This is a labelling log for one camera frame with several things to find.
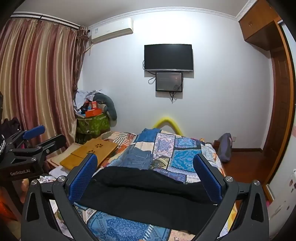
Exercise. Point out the black wall television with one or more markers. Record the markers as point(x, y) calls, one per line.
point(168, 56)

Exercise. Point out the dark cloth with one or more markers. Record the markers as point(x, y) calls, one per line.
point(11, 125)

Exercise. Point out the pile of light clothes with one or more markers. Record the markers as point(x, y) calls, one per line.
point(81, 97)

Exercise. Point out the red box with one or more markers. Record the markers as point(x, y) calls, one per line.
point(94, 105)

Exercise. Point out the blue jeans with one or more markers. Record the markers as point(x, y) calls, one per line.
point(136, 158)

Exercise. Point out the patchwork blanket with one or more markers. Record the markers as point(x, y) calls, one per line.
point(185, 153)

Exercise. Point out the white crumpled cloth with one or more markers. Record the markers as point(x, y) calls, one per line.
point(53, 175)

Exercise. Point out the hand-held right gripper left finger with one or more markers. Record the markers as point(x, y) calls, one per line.
point(84, 176)

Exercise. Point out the grey backpack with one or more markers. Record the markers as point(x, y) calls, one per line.
point(224, 148)

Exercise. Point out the striped curtain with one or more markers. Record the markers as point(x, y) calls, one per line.
point(34, 69)

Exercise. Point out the white air conditioner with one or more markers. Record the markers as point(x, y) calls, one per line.
point(111, 30)

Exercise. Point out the wooden lap desk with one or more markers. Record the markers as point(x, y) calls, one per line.
point(92, 150)

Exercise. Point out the wooden door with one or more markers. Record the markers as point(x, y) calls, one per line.
point(281, 104)

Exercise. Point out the green storage bag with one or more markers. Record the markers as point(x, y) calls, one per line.
point(92, 124)

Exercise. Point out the blue folded cloth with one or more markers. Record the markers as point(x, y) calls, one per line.
point(148, 134)

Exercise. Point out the small black monitor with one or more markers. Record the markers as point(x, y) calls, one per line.
point(168, 81)

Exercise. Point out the grey plush pillow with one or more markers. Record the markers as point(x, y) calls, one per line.
point(111, 106)

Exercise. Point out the black pants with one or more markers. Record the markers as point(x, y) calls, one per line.
point(148, 192)

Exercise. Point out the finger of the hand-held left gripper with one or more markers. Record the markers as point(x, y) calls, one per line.
point(54, 141)
point(34, 131)

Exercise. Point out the orange box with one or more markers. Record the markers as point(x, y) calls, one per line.
point(93, 112)

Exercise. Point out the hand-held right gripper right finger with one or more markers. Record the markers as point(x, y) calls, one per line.
point(207, 180)

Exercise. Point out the wooden overhead cabinet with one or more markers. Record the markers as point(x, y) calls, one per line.
point(256, 20)

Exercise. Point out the yellow foam noodle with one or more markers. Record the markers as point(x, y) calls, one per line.
point(172, 124)

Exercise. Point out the white cabinet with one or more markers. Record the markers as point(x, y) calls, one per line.
point(284, 197)

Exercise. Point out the curtain rod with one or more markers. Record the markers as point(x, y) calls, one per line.
point(46, 19)

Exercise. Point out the orange patterned bedsheet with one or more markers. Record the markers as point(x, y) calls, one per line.
point(120, 139)

